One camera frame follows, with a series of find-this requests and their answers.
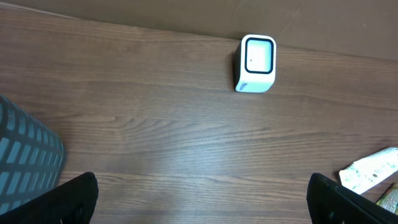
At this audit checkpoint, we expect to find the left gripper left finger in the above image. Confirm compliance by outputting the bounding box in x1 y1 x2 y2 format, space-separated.
1 172 99 224

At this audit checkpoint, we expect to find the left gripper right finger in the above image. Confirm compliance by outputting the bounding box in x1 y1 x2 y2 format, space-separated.
307 173 397 224

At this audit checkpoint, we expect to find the white tube gold cap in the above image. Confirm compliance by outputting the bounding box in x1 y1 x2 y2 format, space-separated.
339 147 397 195

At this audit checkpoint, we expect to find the green yellow snack pouch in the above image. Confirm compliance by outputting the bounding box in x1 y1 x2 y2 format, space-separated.
376 183 398 215

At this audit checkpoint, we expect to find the white barcode scanner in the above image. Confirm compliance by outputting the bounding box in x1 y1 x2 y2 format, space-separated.
234 34 277 93

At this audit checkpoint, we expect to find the grey plastic shopping basket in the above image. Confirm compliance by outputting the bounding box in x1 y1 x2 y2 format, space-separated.
1 95 66 215

